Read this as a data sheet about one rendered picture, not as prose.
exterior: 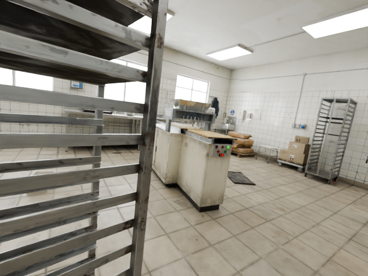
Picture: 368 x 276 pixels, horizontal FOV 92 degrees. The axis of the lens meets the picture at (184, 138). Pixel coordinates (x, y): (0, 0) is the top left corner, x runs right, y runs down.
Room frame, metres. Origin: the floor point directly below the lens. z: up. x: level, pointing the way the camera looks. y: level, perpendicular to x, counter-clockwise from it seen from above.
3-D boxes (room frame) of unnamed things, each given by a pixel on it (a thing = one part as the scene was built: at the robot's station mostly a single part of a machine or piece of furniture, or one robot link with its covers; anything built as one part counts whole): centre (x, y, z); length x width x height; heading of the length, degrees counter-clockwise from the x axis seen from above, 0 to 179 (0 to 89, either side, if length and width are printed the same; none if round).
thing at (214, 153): (2.00, -0.43, 0.77); 0.24 x 0.04 x 0.14; 116
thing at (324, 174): (4.05, -3.27, 0.93); 0.64 x 0.51 x 1.78; 127
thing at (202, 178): (2.33, -0.27, 0.45); 0.70 x 0.34 x 0.90; 26
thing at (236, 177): (3.38, -1.15, 0.02); 0.60 x 0.40 x 0.03; 7
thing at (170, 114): (2.78, -0.05, 1.01); 0.72 x 0.33 x 0.34; 116
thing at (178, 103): (2.78, -0.05, 1.25); 0.56 x 0.29 x 0.14; 116
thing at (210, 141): (2.82, 0.13, 0.87); 2.01 x 0.03 x 0.07; 26
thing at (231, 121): (6.84, -1.65, 0.93); 0.99 x 0.38 x 1.09; 35
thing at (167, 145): (3.21, 0.16, 0.42); 1.28 x 0.72 x 0.84; 26
